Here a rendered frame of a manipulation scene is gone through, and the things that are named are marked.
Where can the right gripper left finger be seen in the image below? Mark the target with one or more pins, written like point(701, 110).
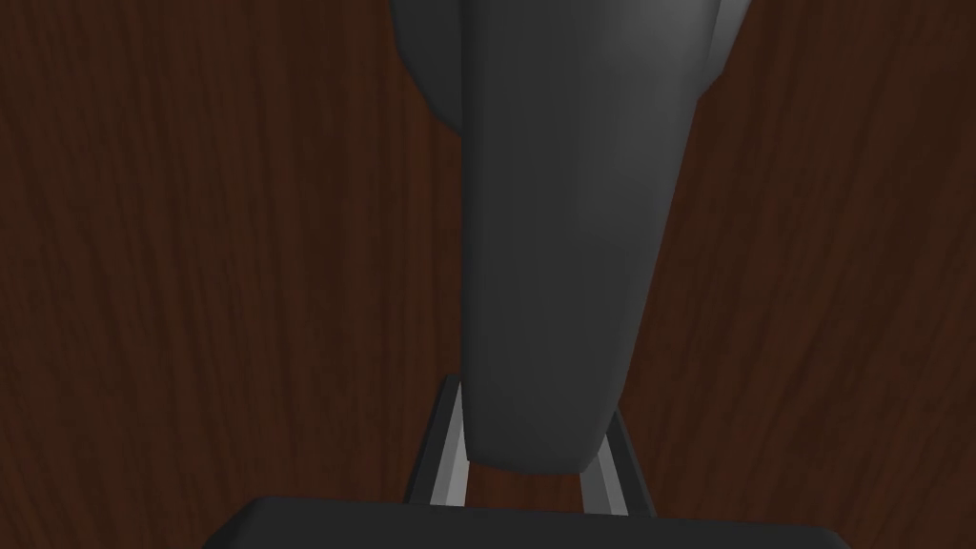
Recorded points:
point(446, 465)

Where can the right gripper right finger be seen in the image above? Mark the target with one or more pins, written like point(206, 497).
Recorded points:
point(618, 476)

